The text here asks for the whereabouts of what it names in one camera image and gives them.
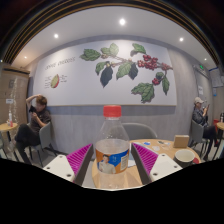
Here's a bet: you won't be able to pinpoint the person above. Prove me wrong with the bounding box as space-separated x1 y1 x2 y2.
13 94 53 164
191 96 219 161

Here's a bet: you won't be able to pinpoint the grey chair with black legs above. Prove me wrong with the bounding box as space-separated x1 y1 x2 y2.
28 121 58 168
188 119 205 158

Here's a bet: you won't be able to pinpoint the small clear bottle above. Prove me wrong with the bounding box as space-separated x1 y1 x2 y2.
8 110 14 128

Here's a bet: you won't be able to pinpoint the white wall poster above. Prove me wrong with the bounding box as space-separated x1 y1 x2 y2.
209 67 224 88

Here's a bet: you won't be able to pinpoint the round recessed ceiling lights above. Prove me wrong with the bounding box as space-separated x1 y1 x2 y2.
53 18 185 43

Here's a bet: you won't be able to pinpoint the small brown cardboard box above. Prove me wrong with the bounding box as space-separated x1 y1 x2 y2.
172 134 190 149

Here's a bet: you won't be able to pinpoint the large coffee plant wall mural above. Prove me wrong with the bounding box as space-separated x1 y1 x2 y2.
32 39 178 108

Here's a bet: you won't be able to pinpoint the small round wooden table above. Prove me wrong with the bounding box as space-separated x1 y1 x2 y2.
215 121 224 158
0 122 19 161

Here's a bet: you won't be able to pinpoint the clear red-capped water bottle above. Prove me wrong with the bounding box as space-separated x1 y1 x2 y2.
94 105 131 190

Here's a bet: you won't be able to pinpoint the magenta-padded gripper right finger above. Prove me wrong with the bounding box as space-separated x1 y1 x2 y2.
129 142 184 186

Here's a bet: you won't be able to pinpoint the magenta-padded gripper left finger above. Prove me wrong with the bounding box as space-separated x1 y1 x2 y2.
42 143 94 186

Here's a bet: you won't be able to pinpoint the dark cup with white inside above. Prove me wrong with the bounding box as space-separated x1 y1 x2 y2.
173 148 196 169

